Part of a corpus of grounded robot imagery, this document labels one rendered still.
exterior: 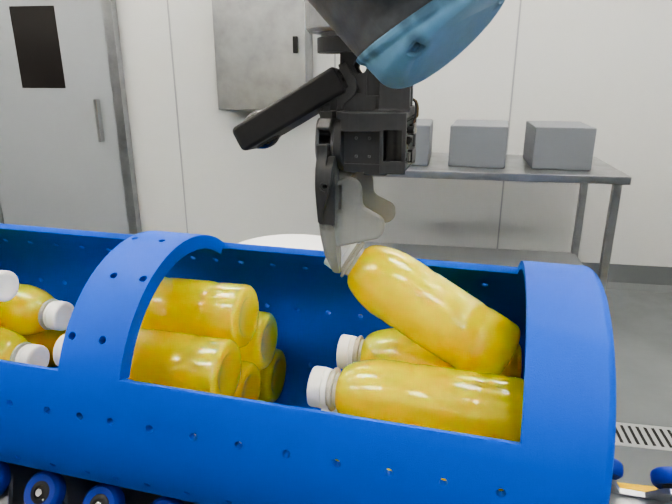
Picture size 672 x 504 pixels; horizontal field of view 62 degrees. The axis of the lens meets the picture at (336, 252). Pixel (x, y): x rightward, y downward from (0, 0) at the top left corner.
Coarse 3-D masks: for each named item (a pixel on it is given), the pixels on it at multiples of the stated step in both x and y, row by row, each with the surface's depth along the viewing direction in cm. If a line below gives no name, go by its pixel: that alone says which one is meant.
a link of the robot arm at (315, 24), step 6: (306, 0) 47; (306, 6) 47; (312, 6) 46; (306, 12) 48; (312, 12) 46; (306, 18) 48; (312, 18) 46; (318, 18) 46; (306, 24) 48; (312, 24) 46; (318, 24) 46; (324, 24) 45; (312, 30) 47; (318, 30) 46; (324, 30) 46; (330, 30) 46
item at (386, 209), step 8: (344, 176) 55; (352, 176) 55; (360, 176) 55; (368, 176) 55; (368, 184) 55; (368, 192) 56; (368, 200) 56; (376, 200) 56; (384, 200) 56; (368, 208) 56; (376, 208) 56; (384, 208) 56; (392, 208) 56; (384, 216) 56; (392, 216) 56
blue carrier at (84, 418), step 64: (0, 256) 83; (64, 256) 79; (128, 256) 56; (192, 256) 72; (256, 256) 68; (320, 256) 64; (128, 320) 51; (320, 320) 73; (512, 320) 66; (576, 320) 44; (0, 384) 53; (64, 384) 51; (128, 384) 49; (576, 384) 41; (0, 448) 56; (64, 448) 53; (128, 448) 50; (192, 448) 48; (256, 448) 46; (320, 448) 45; (384, 448) 43; (448, 448) 42; (512, 448) 41; (576, 448) 40
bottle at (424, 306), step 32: (352, 256) 53; (384, 256) 53; (352, 288) 54; (384, 288) 52; (416, 288) 52; (448, 288) 53; (384, 320) 54; (416, 320) 52; (448, 320) 51; (480, 320) 52; (448, 352) 52; (480, 352) 51; (512, 352) 51
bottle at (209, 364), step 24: (144, 336) 57; (168, 336) 57; (192, 336) 57; (144, 360) 55; (168, 360) 54; (192, 360) 54; (216, 360) 54; (240, 360) 59; (168, 384) 54; (192, 384) 53; (216, 384) 54
